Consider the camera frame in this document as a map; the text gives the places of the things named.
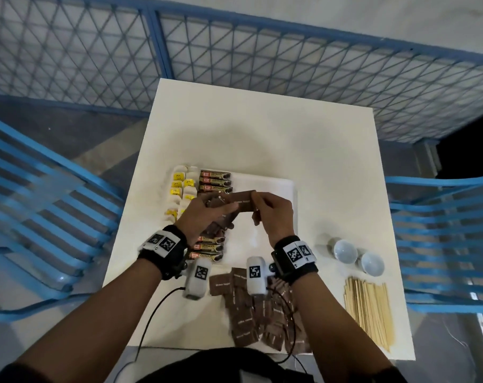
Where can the person's right hand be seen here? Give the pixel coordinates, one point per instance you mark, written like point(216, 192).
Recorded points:
point(279, 221)

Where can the person's left hand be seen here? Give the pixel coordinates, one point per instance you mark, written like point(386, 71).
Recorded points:
point(195, 219)

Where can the person's right thumb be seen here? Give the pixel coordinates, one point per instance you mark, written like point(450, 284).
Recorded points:
point(257, 217)

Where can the person's left thumb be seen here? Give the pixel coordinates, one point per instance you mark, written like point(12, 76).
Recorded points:
point(227, 215)

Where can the bundle of brown sugar sachets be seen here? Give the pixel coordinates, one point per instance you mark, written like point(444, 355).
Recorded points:
point(241, 200)

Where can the person's left forearm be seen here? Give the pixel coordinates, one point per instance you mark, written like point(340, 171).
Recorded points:
point(102, 331)

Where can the person's right forearm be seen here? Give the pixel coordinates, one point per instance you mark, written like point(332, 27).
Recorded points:
point(337, 335)

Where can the white rectangular tray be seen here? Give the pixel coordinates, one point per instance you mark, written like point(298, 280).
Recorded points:
point(273, 187)

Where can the row of brown coffee packets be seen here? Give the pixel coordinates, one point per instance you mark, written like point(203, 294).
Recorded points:
point(215, 180)

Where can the black right wristband with markers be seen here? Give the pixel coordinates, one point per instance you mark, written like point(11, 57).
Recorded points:
point(295, 257)

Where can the black wristband with markers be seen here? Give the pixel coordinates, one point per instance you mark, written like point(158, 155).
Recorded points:
point(295, 257)
point(165, 247)

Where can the row of white yellow sachets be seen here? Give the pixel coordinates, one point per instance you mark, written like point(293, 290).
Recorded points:
point(177, 185)

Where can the black left wristband with markers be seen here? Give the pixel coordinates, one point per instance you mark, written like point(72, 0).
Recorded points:
point(165, 247)

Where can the white ceramic cup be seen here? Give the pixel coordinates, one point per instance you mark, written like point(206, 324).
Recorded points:
point(371, 264)
point(344, 251)

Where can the pile of loose brown sachets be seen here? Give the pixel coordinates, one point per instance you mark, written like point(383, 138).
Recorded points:
point(245, 315)

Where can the bundle of wooden stirrers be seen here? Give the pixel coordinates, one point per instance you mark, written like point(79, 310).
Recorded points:
point(369, 311)

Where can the person's black shirt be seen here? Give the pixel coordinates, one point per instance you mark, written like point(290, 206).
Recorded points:
point(225, 366)

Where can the blue slatted metal chair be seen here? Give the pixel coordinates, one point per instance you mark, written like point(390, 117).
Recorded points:
point(2, 127)
point(425, 181)

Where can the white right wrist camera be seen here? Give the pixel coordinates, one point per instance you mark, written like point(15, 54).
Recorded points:
point(256, 275)

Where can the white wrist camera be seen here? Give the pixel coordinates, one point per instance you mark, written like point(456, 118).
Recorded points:
point(256, 275)
point(197, 277)

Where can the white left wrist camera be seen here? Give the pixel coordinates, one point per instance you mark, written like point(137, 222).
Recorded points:
point(197, 277)

